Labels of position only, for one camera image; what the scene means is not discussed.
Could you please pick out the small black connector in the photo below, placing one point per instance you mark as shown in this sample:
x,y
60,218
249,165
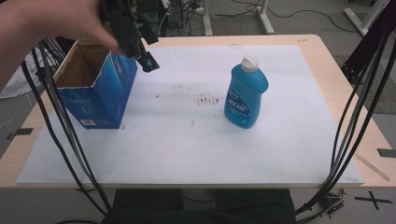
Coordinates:
x,y
331,202

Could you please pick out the white cloth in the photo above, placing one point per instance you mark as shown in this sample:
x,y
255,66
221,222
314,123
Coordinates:
x,y
18,84

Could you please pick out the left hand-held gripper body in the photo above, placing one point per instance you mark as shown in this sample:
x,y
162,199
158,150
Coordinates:
x,y
123,28

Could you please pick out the white slanted frame leg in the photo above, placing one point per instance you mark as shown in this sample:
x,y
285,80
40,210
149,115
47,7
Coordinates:
x,y
365,21

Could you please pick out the black tape mark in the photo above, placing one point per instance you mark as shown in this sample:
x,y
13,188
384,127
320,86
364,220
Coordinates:
x,y
23,131
387,152

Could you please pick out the white desk leg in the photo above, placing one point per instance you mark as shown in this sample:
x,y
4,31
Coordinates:
x,y
264,18
207,18

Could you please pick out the white foam mat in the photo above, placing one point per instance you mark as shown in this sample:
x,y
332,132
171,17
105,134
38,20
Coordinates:
x,y
186,149

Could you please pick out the blue cardboard box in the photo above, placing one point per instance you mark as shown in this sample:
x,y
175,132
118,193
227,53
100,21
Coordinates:
x,y
106,93

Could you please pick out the blue detergent bottle white cap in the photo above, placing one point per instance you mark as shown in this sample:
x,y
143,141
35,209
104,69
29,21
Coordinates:
x,y
244,93

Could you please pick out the black stand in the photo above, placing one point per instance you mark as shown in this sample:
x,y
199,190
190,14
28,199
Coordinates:
x,y
367,46

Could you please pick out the person's left hand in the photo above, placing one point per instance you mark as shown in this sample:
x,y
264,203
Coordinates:
x,y
71,18

